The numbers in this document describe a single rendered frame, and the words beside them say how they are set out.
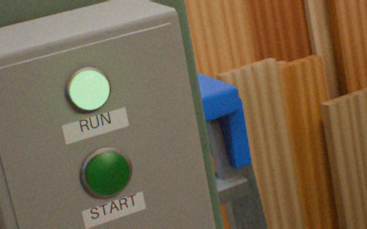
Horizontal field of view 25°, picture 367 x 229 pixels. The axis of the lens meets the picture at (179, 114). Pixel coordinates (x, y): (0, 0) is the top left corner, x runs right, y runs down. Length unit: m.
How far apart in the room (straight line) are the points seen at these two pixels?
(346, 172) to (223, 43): 0.43
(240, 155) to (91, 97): 1.03
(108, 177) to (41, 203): 0.03
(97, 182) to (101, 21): 0.07
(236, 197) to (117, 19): 1.04
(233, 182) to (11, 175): 1.04
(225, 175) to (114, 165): 1.04
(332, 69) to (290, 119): 0.24
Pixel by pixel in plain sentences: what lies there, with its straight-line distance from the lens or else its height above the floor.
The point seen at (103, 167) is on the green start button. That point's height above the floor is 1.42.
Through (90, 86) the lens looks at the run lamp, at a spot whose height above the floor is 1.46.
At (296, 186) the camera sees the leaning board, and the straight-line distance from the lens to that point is 1.97.
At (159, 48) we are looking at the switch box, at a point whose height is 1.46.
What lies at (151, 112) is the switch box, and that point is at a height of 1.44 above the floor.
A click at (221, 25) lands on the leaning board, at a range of 1.94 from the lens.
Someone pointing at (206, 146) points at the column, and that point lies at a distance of 0.46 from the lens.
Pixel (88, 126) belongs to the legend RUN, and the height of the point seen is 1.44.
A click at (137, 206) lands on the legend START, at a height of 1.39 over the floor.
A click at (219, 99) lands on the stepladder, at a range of 1.31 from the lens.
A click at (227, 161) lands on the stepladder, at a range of 1.40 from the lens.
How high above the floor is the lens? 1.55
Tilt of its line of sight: 18 degrees down
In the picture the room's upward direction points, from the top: 10 degrees counter-clockwise
